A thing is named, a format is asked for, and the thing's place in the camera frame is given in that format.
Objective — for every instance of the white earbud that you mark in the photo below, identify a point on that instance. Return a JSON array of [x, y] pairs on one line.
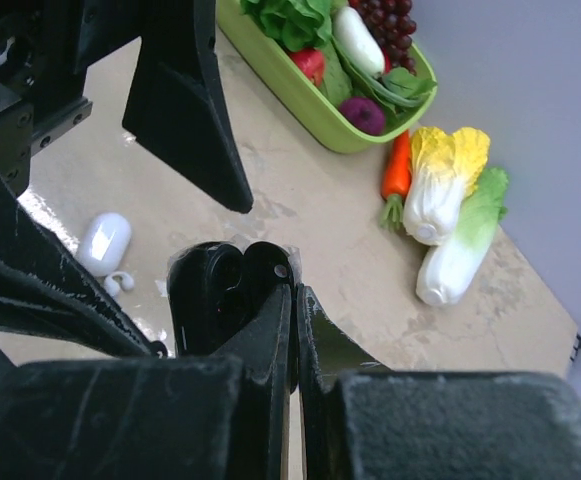
[[118, 281]]

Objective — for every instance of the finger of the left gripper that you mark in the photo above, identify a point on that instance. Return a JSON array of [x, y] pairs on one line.
[[45, 292], [176, 107]]

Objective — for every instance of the yellow napa cabbage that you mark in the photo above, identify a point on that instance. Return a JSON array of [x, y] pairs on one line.
[[444, 171]]

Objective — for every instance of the white radish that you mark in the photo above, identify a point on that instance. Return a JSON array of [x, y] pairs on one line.
[[356, 40]]

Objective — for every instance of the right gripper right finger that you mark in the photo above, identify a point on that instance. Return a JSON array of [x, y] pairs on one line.
[[363, 420]]

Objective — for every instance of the red strawberry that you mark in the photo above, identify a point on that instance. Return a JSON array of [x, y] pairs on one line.
[[311, 62]]

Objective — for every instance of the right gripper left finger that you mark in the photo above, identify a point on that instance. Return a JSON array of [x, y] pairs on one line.
[[224, 416]]

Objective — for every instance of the white earbud charging case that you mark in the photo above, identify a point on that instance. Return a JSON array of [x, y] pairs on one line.
[[104, 244]]

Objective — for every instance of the green leafy vegetable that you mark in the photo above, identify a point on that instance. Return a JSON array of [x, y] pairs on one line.
[[399, 93]]

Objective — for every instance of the red grape bunch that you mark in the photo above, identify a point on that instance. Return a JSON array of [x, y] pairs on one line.
[[391, 26]]

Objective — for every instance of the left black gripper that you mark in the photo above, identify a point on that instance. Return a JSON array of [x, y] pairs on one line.
[[46, 48]]

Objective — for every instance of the orange carrot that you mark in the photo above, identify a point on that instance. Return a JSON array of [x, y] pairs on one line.
[[396, 183]]

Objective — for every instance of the black earbud charging case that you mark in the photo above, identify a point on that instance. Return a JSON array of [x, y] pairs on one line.
[[216, 288]]

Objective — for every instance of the green lettuce head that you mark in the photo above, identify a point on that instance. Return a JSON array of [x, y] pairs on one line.
[[294, 24]]

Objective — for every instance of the green napa cabbage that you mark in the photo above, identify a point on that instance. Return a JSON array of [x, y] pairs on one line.
[[448, 269]]

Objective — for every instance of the green plastic basket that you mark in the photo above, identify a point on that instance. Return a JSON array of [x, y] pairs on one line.
[[303, 100]]

